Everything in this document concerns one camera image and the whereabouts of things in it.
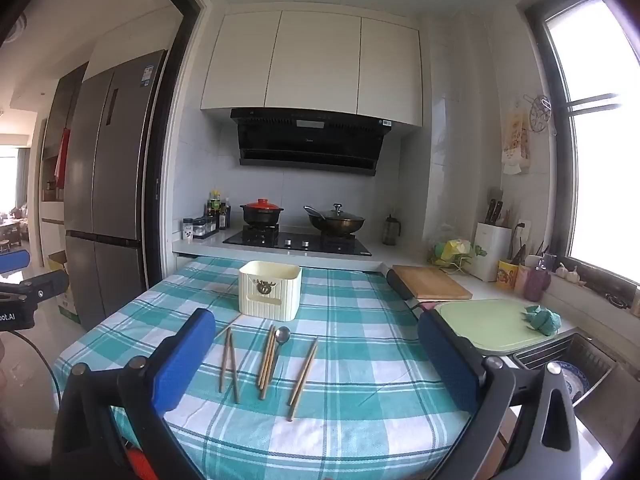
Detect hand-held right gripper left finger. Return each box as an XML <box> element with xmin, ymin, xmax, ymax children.
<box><xmin>52</xmin><ymin>308</ymin><xmax>217</xmax><ymax>480</ymax></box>

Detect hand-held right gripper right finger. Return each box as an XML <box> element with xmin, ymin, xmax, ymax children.
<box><xmin>417</xmin><ymin>311</ymin><xmax>585</xmax><ymax>480</ymax></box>

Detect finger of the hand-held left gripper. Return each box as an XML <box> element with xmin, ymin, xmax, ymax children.
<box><xmin>0</xmin><ymin>270</ymin><xmax>69</xmax><ymax>311</ymax></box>
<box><xmin>0</xmin><ymin>247</ymin><xmax>29</xmax><ymax>279</ymax></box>

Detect brown wooden chopstick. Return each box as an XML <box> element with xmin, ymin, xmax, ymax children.
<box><xmin>229</xmin><ymin>331</ymin><xmax>241</xmax><ymax>404</ymax></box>
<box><xmin>287</xmin><ymin>337</ymin><xmax>319</xmax><ymax>407</ymax></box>
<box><xmin>287</xmin><ymin>344</ymin><xmax>319</xmax><ymax>422</ymax></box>
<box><xmin>218</xmin><ymin>326</ymin><xmax>232</xmax><ymax>394</ymax></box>
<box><xmin>260</xmin><ymin>329</ymin><xmax>278</xmax><ymax>401</ymax></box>
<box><xmin>256</xmin><ymin>325</ymin><xmax>275</xmax><ymax>389</ymax></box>

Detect metal spoon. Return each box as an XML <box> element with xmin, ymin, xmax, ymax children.
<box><xmin>266</xmin><ymin>326</ymin><xmax>292</xmax><ymax>386</ymax></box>

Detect cream ribbed utensil holder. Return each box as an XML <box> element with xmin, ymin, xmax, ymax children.
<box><xmin>238</xmin><ymin>260</ymin><xmax>303</xmax><ymax>321</ymax></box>

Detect cardboard box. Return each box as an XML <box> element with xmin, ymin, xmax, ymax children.
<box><xmin>47</xmin><ymin>251</ymin><xmax>82</xmax><ymax>324</ymax></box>

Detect green cutting board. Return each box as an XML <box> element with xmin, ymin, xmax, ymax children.
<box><xmin>434</xmin><ymin>298</ymin><xmax>564</xmax><ymax>352</ymax></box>

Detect wooden cutting board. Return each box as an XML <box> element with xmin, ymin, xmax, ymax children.
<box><xmin>392</xmin><ymin>265</ymin><xmax>473</xmax><ymax>301</ymax></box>

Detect teal checked tablecloth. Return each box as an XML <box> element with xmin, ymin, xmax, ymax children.
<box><xmin>52</xmin><ymin>256</ymin><xmax>481</xmax><ymax>480</ymax></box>

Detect teal dish cloth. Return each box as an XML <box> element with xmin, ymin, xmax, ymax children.
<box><xmin>522</xmin><ymin>305</ymin><xmax>564</xmax><ymax>337</ymax></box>

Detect yellow printed cup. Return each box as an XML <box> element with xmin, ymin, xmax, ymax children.
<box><xmin>496</xmin><ymin>259</ymin><xmax>521</xmax><ymax>290</ymax></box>

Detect yellow green plastic bags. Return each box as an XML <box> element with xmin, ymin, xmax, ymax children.
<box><xmin>429</xmin><ymin>237</ymin><xmax>474</xmax><ymax>269</ymax></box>

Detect red hanging cloth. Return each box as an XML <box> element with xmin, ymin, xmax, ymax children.
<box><xmin>54</xmin><ymin>128</ymin><xmax>71</xmax><ymax>189</ymax></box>

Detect pink cup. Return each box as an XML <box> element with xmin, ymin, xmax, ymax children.
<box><xmin>515</xmin><ymin>261</ymin><xmax>552</xmax><ymax>304</ymax></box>

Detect white knife block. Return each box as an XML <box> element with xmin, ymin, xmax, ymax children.
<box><xmin>472</xmin><ymin>199</ymin><xmax>514</xmax><ymax>282</ymax></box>

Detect grey refrigerator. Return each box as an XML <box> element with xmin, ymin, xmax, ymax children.
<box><xmin>64</xmin><ymin>50</ymin><xmax>169</xmax><ymax>332</ymax></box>

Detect blue white plate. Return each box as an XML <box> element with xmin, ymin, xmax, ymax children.
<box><xmin>559</xmin><ymin>360</ymin><xmax>592</xmax><ymax>402</ymax></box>

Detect metal sink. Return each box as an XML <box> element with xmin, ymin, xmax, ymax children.
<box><xmin>514</xmin><ymin>332</ymin><xmax>632</xmax><ymax>408</ymax></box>

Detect garlic bulbs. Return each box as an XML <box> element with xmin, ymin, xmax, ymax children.
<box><xmin>555</xmin><ymin>262</ymin><xmax>582</xmax><ymax>287</ymax></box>

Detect black gas stove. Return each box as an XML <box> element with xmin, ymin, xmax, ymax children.
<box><xmin>222</xmin><ymin>226</ymin><xmax>373</xmax><ymax>257</ymax></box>

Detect black clay pot red lid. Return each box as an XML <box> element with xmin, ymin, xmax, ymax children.
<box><xmin>240</xmin><ymin>199</ymin><xmax>285</xmax><ymax>227</ymax></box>

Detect black wok with glass lid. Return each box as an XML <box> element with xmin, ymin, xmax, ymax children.
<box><xmin>303</xmin><ymin>203</ymin><xmax>366</xmax><ymax>237</ymax></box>

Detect black range hood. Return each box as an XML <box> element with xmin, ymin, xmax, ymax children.
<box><xmin>230</xmin><ymin>107</ymin><xmax>393</xmax><ymax>177</ymax></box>

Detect window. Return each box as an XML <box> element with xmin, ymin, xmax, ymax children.
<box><xmin>517</xmin><ymin>0</ymin><xmax>640</xmax><ymax>306</ymax></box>

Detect black cable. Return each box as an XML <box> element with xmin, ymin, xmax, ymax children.
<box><xmin>9</xmin><ymin>329</ymin><xmax>62</xmax><ymax>401</ymax></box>

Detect dark door frame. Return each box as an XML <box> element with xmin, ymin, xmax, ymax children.
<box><xmin>132</xmin><ymin>0</ymin><xmax>207</xmax><ymax>291</ymax></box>

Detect printed wall hanging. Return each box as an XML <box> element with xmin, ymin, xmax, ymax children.
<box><xmin>501</xmin><ymin>105</ymin><xmax>531</xmax><ymax>176</ymax></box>

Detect metal wire trivet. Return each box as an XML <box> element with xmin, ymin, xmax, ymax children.
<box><xmin>529</xmin><ymin>95</ymin><xmax>557</xmax><ymax>136</ymax></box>

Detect white wall cabinet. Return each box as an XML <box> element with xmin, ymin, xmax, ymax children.
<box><xmin>200</xmin><ymin>10</ymin><xmax>424</xmax><ymax>129</ymax></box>

